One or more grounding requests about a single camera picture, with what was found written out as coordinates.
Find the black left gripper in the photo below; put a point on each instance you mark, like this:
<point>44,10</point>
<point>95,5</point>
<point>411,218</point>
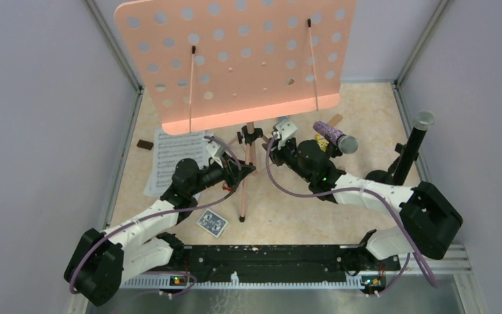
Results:
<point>231,173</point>

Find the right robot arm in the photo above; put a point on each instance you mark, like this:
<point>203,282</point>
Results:
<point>426,222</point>

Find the red owl toy block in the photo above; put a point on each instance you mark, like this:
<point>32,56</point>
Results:
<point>226,187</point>

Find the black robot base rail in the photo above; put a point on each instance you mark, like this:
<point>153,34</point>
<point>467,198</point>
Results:
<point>273,263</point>

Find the blue playing card box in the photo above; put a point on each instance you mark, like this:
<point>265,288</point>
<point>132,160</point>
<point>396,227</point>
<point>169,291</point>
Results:
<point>212,223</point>

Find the sheet music page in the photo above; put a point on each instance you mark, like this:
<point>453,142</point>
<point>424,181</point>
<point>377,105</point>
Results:
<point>167,152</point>

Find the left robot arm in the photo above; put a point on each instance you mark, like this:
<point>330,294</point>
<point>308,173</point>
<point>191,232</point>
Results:
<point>103,260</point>

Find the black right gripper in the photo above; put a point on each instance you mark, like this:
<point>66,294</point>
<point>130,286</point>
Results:
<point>276,153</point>

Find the small wooden block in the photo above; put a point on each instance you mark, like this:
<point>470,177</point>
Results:
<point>335,120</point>

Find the purple glitter microphone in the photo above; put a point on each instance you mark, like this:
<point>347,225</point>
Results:
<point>347,144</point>

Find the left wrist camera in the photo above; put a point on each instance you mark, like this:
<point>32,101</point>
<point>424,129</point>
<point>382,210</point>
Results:
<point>215,151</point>

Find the dark brown flat block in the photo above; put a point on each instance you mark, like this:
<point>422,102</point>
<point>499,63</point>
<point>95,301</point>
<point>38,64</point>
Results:
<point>147,145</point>

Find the black grey microphone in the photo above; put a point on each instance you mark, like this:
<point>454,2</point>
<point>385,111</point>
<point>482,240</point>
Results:
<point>422,122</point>

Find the yellow owl toy block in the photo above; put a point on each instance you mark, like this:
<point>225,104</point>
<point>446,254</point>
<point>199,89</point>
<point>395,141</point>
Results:
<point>322,142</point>

